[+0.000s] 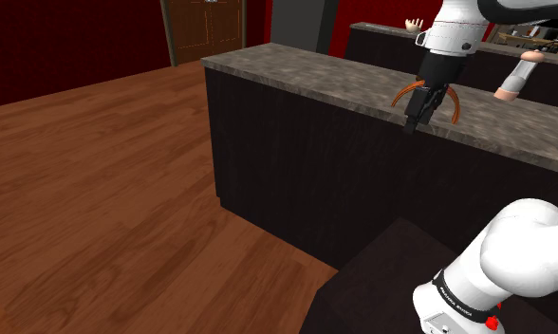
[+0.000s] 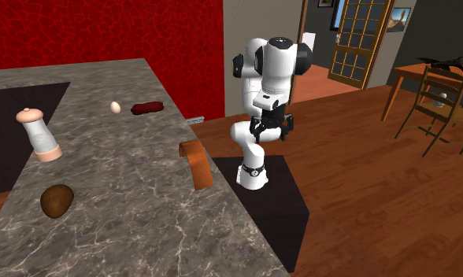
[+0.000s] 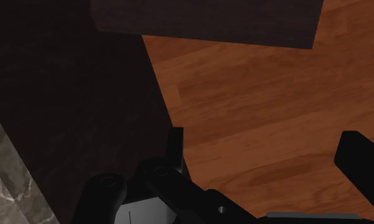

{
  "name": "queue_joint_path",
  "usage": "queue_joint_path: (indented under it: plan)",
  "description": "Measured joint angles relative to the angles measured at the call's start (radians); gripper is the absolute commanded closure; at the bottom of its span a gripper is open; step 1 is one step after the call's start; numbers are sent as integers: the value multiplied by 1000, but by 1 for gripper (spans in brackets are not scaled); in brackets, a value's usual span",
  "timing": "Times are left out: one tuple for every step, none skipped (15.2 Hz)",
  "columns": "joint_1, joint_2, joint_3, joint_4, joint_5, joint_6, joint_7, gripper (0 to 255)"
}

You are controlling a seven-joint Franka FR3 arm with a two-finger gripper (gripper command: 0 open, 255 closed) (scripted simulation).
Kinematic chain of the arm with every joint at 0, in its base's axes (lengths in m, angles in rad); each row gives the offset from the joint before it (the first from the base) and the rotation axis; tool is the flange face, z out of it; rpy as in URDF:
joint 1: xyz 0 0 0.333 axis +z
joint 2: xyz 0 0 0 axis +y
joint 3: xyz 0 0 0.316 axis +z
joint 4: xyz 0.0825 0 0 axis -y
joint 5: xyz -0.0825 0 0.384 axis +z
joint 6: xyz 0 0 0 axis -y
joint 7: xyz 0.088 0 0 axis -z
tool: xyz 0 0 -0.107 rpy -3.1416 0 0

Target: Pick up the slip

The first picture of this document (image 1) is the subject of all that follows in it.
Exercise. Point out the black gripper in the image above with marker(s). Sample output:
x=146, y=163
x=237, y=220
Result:
x=438, y=69

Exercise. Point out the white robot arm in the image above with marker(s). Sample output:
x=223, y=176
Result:
x=519, y=259

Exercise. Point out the dark long counter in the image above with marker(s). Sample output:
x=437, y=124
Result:
x=381, y=48

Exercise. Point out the pale hand figure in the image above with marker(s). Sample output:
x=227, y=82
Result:
x=414, y=25

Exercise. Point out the pink and clear pepper mill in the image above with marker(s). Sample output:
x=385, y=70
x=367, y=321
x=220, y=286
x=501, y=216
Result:
x=517, y=78

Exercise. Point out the dark cabinet with stone top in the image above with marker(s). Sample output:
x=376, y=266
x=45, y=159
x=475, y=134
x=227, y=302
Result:
x=316, y=176

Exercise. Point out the dark robot stand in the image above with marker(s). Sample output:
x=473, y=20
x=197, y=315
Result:
x=376, y=287

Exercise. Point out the brown wooden door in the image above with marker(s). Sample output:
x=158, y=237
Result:
x=205, y=27

